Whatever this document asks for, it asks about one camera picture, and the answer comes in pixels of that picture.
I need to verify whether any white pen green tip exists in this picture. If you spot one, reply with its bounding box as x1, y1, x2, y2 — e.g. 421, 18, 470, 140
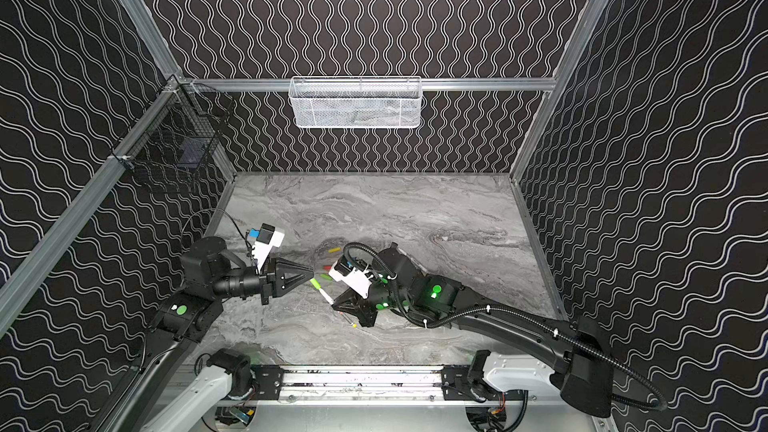
317, 288, 334, 305

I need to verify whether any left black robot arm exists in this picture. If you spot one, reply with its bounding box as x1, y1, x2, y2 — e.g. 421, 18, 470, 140
89, 236, 314, 431

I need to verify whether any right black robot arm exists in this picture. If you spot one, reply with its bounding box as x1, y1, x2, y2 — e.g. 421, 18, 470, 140
328, 245, 614, 418

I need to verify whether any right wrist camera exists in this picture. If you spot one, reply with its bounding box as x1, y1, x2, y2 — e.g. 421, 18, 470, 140
328, 257, 373, 299

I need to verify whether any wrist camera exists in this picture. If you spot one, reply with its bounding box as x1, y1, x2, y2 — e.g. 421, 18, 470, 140
328, 257, 373, 299
246, 223, 285, 272

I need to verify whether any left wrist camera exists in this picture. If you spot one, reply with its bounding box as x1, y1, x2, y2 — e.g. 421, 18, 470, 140
246, 223, 285, 272

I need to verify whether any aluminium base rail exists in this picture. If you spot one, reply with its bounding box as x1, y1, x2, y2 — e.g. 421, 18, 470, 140
216, 356, 565, 407

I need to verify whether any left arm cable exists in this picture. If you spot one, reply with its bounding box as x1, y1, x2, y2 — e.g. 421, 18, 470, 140
179, 208, 256, 253

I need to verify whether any black wire mesh basket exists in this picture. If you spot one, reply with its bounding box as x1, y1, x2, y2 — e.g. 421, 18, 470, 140
119, 82, 234, 196

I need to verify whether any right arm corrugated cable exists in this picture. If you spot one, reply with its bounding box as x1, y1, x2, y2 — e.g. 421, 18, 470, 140
343, 242, 668, 412

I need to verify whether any white wire mesh basket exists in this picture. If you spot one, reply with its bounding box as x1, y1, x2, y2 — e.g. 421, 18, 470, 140
288, 76, 423, 129

